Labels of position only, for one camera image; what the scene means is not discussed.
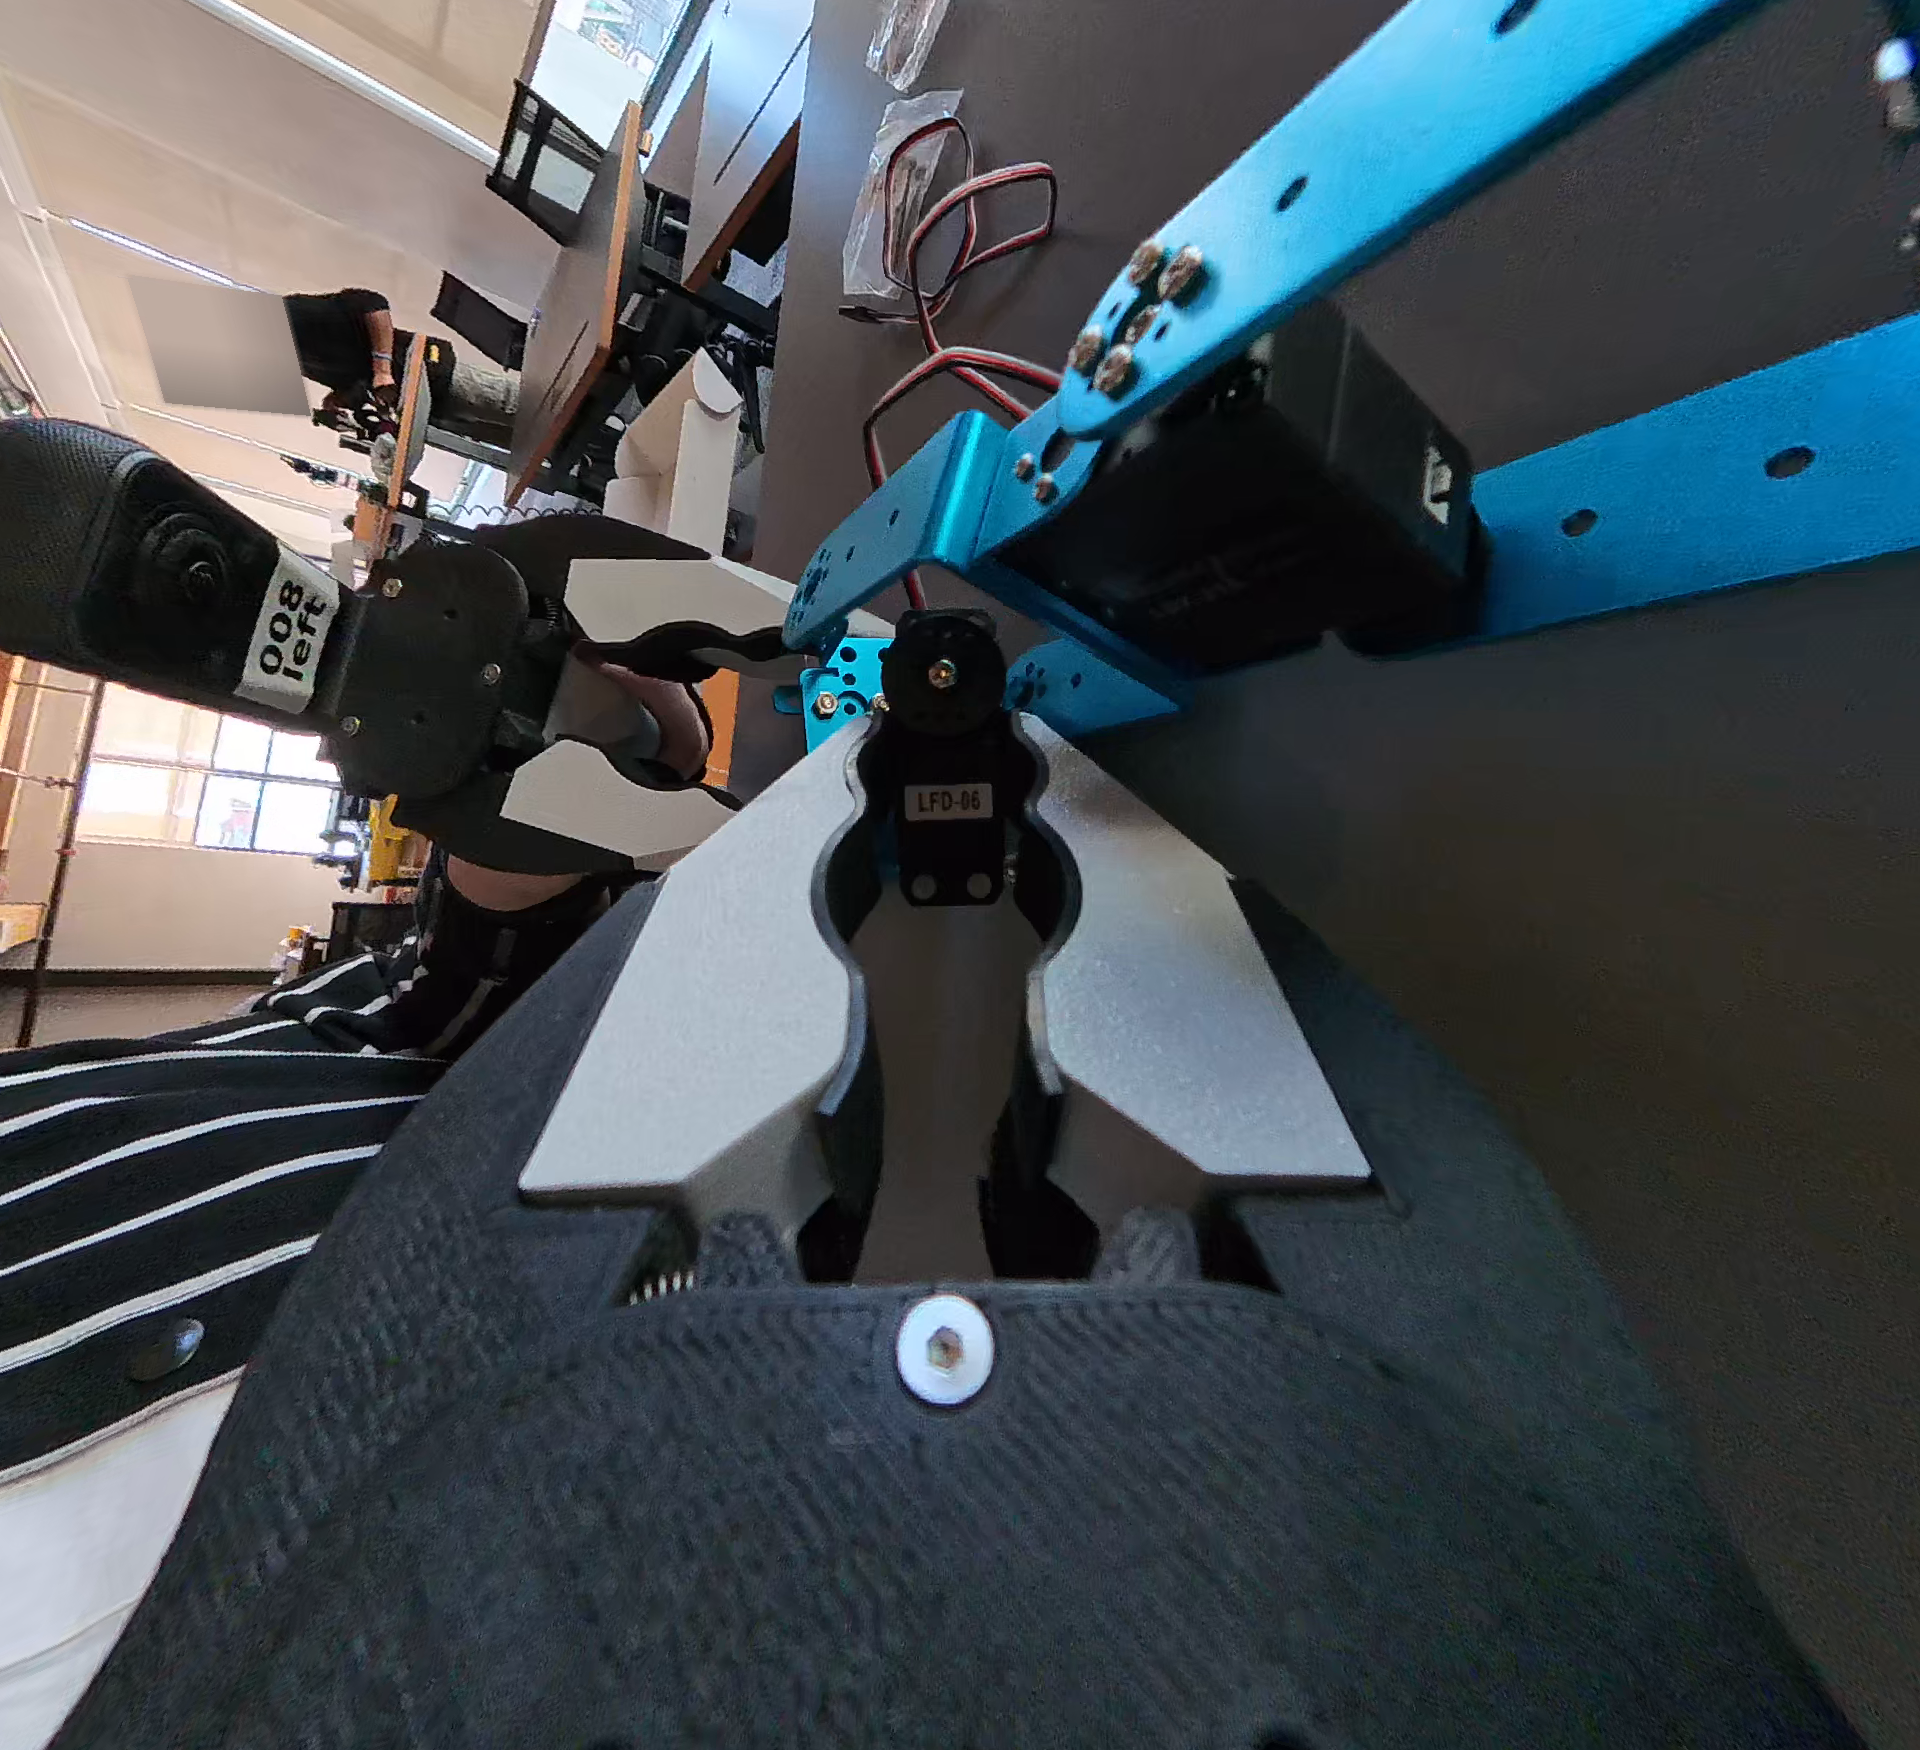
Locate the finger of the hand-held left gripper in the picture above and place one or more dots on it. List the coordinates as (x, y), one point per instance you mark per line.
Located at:
(599, 812)
(705, 596)

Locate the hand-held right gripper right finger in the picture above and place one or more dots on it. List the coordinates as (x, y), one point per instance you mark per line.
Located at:
(1200, 1030)

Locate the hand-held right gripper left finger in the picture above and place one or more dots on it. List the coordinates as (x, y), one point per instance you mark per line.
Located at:
(691, 1030)

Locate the black servo motor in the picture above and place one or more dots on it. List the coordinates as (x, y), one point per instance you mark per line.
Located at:
(938, 730)

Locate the blue metal toy robot arm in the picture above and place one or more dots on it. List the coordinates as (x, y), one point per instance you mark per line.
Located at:
(1502, 24)

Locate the person's left forearm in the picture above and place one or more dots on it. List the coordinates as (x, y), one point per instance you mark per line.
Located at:
(450, 971)

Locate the cluttered desk with wooden edge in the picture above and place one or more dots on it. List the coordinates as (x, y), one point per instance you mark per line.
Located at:
(406, 429)

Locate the dark desk with wooden edge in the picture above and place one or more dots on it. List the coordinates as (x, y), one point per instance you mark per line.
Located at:
(1650, 955)

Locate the person's left hand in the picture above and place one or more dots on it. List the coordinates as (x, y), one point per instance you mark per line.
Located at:
(682, 730)

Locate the yellow cart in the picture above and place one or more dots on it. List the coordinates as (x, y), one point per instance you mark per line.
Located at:
(394, 850)

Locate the multi-pane window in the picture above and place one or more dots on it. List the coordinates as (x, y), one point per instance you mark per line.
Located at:
(166, 791)

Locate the person's dark striped jacket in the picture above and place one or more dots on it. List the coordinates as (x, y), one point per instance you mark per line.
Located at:
(151, 1179)

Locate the scattered clear plastic parts bags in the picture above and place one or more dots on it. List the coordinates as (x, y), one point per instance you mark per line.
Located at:
(916, 3)

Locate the person's white shirt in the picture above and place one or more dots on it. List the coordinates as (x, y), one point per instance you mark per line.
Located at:
(76, 1599)

